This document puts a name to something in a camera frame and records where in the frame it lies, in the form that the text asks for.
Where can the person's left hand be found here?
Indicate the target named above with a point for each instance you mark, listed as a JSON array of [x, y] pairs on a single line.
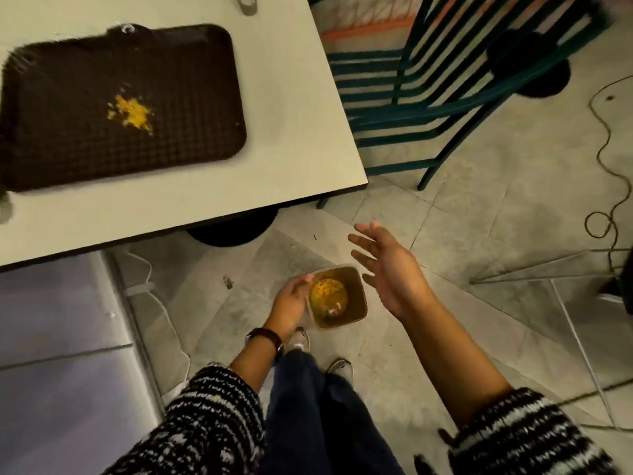
[[288, 307]]

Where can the person's right hand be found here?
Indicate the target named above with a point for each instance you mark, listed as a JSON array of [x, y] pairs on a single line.
[[401, 276]]

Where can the person's right thumb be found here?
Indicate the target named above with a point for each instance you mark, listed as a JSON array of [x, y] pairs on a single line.
[[372, 282]]

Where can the person's left thumb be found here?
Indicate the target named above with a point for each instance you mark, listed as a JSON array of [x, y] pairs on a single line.
[[303, 282]]

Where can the person's right middle finger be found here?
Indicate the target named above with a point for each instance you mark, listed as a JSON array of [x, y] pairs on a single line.
[[363, 243]]

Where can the square clear plastic container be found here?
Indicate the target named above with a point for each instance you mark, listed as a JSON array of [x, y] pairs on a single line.
[[357, 296]]

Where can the person's right forearm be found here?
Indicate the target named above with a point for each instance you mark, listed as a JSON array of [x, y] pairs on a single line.
[[452, 363]]

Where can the person's left forearm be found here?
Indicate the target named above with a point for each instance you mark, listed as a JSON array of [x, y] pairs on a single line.
[[257, 353]]

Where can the yellow food in container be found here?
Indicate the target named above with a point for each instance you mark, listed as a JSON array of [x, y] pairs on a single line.
[[327, 294]]

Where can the grey white shoe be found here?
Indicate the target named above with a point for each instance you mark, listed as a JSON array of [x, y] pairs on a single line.
[[299, 339], [341, 370]]

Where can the dark wrist watch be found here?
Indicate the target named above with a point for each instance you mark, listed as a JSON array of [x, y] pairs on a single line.
[[267, 336]]

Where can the black round table base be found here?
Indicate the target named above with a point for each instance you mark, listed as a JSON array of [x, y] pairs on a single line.
[[232, 230], [534, 69]]

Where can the dark blue trousers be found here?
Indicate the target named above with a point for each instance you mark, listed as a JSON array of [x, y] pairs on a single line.
[[316, 425]]

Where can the green metal slatted chair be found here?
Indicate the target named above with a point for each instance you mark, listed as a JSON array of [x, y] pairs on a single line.
[[425, 108]]

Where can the black white knit sweater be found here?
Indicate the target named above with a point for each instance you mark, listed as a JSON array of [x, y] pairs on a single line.
[[207, 425]]

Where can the orange striped rug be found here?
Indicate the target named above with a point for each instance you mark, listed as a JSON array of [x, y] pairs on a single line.
[[363, 22]]

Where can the yellow food crumbs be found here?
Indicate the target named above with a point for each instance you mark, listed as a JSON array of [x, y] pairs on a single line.
[[131, 113]]

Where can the black stand foot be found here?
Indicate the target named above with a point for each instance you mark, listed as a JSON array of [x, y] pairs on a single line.
[[625, 286]]

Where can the grey bench seat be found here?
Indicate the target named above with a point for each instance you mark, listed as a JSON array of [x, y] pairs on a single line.
[[64, 370]]

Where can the dark brown textured tray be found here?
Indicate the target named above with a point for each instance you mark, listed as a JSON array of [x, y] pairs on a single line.
[[74, 143]]

